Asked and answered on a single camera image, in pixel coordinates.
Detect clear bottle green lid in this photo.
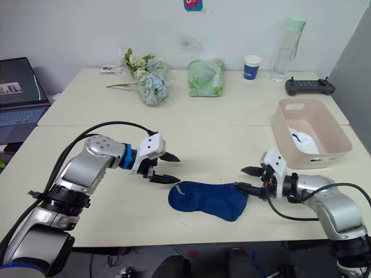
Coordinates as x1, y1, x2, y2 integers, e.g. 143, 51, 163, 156
271, 16, 307, 83

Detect white sock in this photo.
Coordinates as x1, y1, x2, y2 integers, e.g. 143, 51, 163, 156
288, 128, 321, 155

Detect dark rounded shape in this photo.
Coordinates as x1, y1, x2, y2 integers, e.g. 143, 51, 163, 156
152, 254, 192, 278
228, 247, 261, 278

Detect pink plastic container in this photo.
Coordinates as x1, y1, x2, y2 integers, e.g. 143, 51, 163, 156
272, 98, 354, 170

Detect blue white paper cup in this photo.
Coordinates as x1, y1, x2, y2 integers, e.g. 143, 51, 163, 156
242, 54, 263, 81

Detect green floral wrapped package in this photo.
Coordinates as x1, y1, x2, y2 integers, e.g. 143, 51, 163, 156
187, 57, 226, 98

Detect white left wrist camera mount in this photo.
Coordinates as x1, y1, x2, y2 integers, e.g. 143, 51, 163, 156
129, 132, 168, 174

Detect black handheld controller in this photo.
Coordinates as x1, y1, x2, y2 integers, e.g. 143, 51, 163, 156
285, 76, 336, 96

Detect blue hydrangea bouquet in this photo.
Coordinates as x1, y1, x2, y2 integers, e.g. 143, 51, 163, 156
106, 74, 177, 107

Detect blue red wall sticker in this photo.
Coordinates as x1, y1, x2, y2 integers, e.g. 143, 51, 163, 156
183, 0, 204, 12

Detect blue sock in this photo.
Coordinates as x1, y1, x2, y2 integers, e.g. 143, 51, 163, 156
173, 181, 249, 214
168, 182, 247, 223

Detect grey partition panel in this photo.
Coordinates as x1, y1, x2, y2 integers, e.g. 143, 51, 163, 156
327, 0, 371, 145

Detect white green flower bouquet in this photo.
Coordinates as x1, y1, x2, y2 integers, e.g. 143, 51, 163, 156
123, 47, 168, 79

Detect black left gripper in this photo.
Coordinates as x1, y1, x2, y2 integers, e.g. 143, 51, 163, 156
136, 152, 181, 185

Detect dark grey laptop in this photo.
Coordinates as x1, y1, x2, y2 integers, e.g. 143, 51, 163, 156
0, 57, 52, 145

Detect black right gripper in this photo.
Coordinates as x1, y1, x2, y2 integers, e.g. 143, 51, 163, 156
233, 164, 276, 200

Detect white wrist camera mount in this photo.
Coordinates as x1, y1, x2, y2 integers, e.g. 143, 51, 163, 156
129, 132, 168, 174
259, 148, 288, 200

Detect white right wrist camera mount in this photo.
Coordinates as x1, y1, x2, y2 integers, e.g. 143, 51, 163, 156
259, 148, 288, 200

